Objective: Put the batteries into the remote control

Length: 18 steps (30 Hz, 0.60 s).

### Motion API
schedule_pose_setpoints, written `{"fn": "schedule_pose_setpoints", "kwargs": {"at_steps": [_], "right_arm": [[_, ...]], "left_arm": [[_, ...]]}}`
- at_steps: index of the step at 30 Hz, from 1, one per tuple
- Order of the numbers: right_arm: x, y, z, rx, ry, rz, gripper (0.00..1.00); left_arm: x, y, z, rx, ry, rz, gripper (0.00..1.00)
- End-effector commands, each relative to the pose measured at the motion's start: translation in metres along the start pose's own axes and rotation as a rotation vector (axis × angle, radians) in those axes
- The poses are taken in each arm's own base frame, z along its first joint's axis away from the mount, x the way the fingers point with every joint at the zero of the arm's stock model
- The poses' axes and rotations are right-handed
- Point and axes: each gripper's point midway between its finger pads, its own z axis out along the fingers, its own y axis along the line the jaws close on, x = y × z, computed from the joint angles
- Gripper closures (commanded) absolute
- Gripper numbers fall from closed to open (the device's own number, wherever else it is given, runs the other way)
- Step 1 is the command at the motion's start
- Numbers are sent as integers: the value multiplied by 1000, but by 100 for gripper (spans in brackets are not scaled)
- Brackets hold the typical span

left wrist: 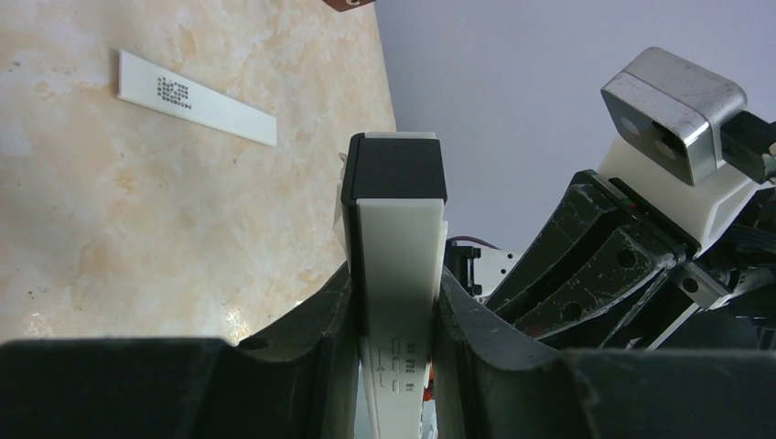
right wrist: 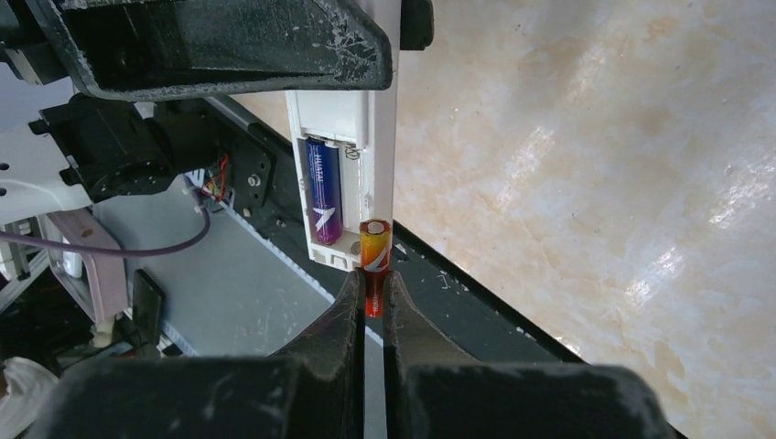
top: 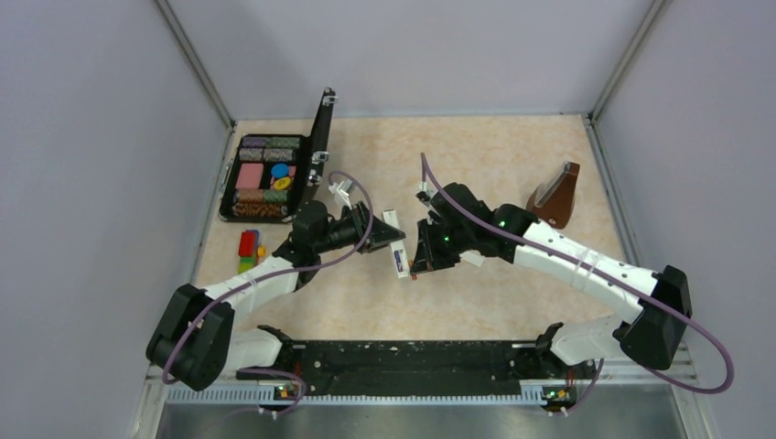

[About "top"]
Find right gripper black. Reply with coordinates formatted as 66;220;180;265
413;217;475;275

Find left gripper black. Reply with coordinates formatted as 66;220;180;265
314;200;405;254

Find white black remote control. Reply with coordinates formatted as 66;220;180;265
382;209;410;279

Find white remote battery cover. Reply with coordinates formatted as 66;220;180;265
460;251;486;267

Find blue battery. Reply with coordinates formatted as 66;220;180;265
393;251;404;273

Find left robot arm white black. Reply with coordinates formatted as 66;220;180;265
145;201;406;391

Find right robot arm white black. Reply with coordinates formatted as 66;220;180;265
411;183;692;377

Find black poker chip case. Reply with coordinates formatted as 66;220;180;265
218;87;338;223

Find colourful toy block stack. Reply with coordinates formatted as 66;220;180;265
237;229;266;274

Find brown wooden metronome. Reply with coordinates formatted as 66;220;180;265
526;161;580;230

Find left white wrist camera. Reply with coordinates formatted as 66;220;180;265
329;178;354;209

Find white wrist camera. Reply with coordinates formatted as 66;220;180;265
329;178;354;209
415;190;436;212

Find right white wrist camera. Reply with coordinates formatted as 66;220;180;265
415;190;436;212

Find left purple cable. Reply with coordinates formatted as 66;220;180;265
160;171;375;386

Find purple cable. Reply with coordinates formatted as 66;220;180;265
160;171;375;386
419;152;736;396

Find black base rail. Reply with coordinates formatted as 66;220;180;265
270;340;595;407

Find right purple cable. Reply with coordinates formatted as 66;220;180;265
419;152;736;396

